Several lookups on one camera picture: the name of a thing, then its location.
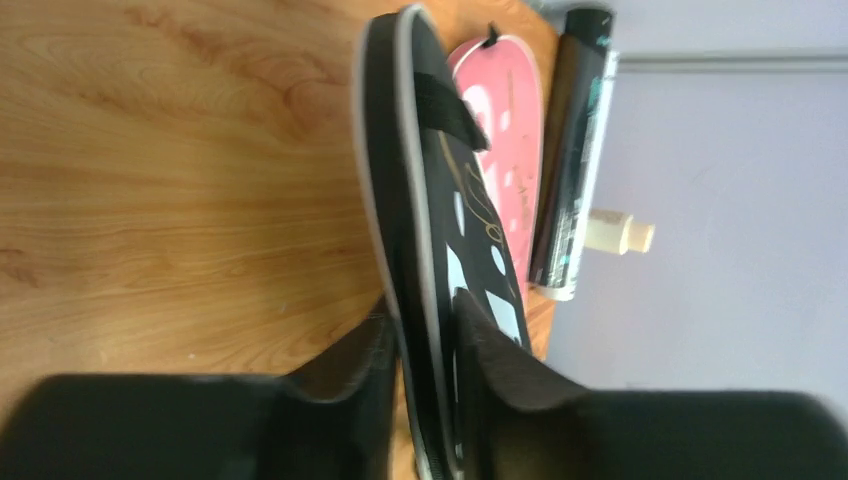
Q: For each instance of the white shuttlecock tube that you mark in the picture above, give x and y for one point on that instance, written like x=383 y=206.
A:
x=597 y=120

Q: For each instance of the cream bottle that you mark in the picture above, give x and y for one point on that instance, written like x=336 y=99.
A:
x=617 y=233

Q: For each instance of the pink racket cover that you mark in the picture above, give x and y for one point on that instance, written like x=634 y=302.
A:
x=499 y=79

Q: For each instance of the black racket cover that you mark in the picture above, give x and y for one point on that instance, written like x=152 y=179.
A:
x=435 y=229

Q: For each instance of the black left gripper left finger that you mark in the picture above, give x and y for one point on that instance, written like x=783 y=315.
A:
x=331 y=418

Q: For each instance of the black shuttlecock tube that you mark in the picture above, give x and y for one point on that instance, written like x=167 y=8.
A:
x=582 y=49

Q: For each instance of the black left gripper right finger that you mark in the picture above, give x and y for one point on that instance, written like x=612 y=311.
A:
x=519 y=419

